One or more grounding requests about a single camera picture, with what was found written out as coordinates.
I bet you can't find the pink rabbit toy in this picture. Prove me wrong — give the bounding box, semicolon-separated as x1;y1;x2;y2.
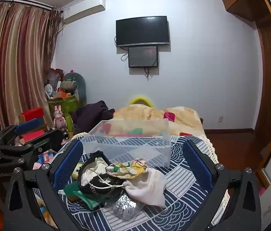
54;105;67;128

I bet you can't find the green cardboard box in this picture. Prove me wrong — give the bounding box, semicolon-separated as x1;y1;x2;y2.
48;96;81;116

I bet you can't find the yellow hoop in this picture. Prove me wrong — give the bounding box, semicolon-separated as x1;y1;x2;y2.
129;95;155;107

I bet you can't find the beige printed blanket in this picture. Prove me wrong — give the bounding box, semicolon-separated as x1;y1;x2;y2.
111;103;203;137

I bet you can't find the green cloth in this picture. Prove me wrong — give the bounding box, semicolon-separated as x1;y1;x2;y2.
58;180;117;212

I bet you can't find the floral yellow scrunchie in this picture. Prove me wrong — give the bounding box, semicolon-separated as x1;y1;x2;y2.
105;158;148;180

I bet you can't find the dark purple clothing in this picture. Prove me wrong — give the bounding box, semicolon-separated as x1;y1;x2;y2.
72;100;115;134

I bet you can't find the small black monitor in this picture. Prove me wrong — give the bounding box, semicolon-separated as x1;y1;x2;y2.
128;46;159;68

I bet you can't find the small yellow soft toy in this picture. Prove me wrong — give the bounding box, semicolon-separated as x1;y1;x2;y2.
72;162;83;181

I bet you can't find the green bottle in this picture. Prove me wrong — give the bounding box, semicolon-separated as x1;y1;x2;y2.
66;114;75;133

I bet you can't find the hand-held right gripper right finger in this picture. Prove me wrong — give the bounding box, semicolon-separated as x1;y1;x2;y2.
183;139;262;231

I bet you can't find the curtain rail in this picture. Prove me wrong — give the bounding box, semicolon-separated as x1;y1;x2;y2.
0;0;54;10

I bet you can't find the striped red curtain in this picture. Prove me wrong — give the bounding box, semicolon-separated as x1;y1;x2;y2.
0;1;62;130

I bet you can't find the blue patterned blanket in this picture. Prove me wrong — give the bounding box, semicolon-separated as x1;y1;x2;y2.
33;135;229;231

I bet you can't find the black pouch with chain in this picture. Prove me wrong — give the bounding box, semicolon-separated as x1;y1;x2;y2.
77;150;126;195

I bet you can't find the white drawstring pouch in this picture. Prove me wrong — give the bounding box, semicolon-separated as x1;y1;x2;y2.
122;167;167;208

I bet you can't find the clear bubble wrap bag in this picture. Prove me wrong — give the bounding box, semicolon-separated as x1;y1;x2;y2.
107;190;145;222

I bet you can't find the red box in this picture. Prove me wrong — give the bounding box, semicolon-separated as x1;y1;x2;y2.
18;107;44;123

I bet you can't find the white air conditioner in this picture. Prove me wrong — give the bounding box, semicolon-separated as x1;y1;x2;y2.
61;0;105;25

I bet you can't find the clear plastic storage box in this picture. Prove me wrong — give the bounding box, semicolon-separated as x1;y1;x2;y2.
81;119;172;169

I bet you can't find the black wall television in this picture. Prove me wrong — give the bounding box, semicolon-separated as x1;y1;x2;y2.
116;16;170;48

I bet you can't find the pile of toys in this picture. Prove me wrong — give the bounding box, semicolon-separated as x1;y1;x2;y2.
45;69;65;100

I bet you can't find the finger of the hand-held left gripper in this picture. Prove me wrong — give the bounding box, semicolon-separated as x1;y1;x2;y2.
0;129;64;160
0;118;48;150

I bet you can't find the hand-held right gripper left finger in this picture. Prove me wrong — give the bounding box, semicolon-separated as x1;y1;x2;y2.
3;138;85;231

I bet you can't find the wooden wardrobe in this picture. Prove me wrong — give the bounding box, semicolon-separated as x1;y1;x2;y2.
218;0;271;190

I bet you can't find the pink box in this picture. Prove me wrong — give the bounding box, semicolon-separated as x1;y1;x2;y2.
20;130;47;143

